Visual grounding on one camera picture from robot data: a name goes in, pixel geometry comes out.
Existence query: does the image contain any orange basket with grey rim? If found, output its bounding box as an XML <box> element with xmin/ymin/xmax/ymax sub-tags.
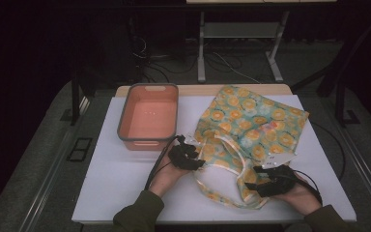
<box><xmin>116</xmin><ymin>82</ymin><xmax>180</xmax><ymax>152</ymax></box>

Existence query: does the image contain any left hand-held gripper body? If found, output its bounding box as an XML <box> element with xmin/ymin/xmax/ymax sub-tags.
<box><xmin>168</xmin><ymin>134</ymin><xmax>200</xmax><ymax>170</ymax></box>

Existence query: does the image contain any person's left hand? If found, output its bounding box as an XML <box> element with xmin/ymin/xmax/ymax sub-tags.
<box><xmin>148</xmin><ymin>159</ymin><xmax>191</xmax><ymax>198</ymax></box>

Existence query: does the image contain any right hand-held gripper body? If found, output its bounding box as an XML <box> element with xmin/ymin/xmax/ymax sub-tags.
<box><xmin>255</xmin><ymin>153</ymin><xmax>299</xmax><ymax>198</ymax></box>

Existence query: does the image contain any orange print fabric bag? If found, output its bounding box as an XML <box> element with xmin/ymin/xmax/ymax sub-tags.
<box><xmin>191</xmin><ymin>84</ymin><xmax>310</xmax><ymax>211</ymax></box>

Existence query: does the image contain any white table mat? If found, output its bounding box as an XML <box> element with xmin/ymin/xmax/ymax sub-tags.
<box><xmin>71</xmin><ymin>94</ymin><xmax>357</xmax><ymax>225</ymax></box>

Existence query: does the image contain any black floor socket frame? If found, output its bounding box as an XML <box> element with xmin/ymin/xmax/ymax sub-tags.
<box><xmin>66</xmin><ymin>137</ymin><xmax>94</xmax><ymax>162</ymax></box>

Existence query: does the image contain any tangle of floor cables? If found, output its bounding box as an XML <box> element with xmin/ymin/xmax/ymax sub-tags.
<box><xmin>129</xmin><ymin>35</ymin><xmax>264</xmax><ymax>85</ymax></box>

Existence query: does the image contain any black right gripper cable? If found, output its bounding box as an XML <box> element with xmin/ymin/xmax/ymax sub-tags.
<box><xmin>294</xmin><ymin>120</ymin><xmax>348</xmax><ymax>205</ymax></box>

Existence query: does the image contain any metal floor rail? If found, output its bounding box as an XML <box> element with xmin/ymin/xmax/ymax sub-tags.
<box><xmin>18</xmin><ymin>96</ymin><xmax>91</xmax><ymax>232</ymax></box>
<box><xmin>336</xmin><ymin>124</ymin><xmax>371</xmax><ymax>221</ymax></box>

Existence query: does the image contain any black metal stand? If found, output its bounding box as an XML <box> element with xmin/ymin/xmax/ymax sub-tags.
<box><xmin>291</xmin><ymin>9</ymin><xmax>363</xmax><ymax>129</ymax></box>
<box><xmin>70</xmin><ymin>62</ymin><xmax>98</xmax><ymax>127</ymax></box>

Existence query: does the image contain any grey metal desk frame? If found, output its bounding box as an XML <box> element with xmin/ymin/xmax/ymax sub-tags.
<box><xmin>196</xmin><ymin>11</ymin><xmax>291</xmax><ymax>84</ymax></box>

